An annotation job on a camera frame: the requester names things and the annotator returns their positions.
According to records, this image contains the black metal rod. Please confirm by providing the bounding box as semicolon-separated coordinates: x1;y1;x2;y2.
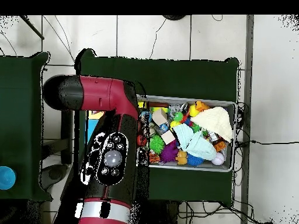
19;15;45;40

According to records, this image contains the mint green cloth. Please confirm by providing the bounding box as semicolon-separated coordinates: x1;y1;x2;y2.
173;123;217;161

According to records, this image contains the orange ball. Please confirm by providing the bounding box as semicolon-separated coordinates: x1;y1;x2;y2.
137;134;148;147

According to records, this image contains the wooden box with three holes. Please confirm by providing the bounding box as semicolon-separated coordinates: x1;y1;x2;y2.
83;110;106;143

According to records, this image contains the white baseball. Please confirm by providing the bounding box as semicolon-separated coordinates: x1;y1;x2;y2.
211;152;225;166

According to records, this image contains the large dark green tablecloth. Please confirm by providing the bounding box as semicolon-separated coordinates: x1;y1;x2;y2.
74;48;240;207

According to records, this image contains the black power cable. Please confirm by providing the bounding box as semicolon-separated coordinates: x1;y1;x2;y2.
235;139;299;148

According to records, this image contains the dark green side tablecloth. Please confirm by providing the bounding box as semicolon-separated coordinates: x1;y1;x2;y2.
0;51;53;202

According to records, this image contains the cream knitted cloth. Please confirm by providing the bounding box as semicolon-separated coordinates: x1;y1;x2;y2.
190;106;234;142

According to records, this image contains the plain wooden cube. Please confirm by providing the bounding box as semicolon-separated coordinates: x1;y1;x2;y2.
160;130;176;145
152;107;168;127

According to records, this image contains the purple spiky toy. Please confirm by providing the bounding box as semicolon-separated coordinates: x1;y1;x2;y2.
159;140;179;163

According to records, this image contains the black stand bar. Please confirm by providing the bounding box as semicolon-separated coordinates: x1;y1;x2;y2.
61;109;74;165

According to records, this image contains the shallow clear mesh bin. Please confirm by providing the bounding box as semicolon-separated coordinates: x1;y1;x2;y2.
136;94;238;173

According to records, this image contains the green spiky ball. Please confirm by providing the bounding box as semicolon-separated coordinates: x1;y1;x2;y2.
149;134;165;155

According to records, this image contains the blue plastic cup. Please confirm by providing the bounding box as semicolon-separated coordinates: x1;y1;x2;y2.
0;166;16;190

